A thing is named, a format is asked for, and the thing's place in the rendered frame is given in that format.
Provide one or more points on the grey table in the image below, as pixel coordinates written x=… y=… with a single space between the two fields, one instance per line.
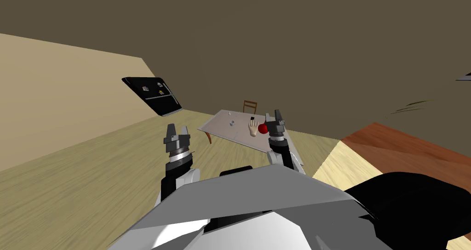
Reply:
x=224 y=130

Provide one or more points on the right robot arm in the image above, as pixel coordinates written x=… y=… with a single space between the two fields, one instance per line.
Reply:
x=412 y=209

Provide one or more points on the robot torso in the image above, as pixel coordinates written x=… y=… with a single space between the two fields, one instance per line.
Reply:
x=257 y=206

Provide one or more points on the beige hand figure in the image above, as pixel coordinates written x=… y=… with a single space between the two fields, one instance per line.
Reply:
x=253 y=128

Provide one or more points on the brown wooden counter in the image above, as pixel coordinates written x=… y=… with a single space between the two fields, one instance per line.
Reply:
x=401 y=150

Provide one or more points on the red apple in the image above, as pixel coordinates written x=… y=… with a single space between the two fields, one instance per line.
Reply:
x=262 y=129

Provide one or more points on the brown wooden chair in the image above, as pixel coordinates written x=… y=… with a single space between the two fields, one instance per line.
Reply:
x=250 y=106

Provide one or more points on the black refrigerator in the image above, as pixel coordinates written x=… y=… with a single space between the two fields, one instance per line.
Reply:
x=158 y=95

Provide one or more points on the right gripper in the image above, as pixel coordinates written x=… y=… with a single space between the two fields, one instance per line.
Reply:
x=275 y=127

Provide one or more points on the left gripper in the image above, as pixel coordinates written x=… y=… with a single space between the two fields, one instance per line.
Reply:
x=178 y=144

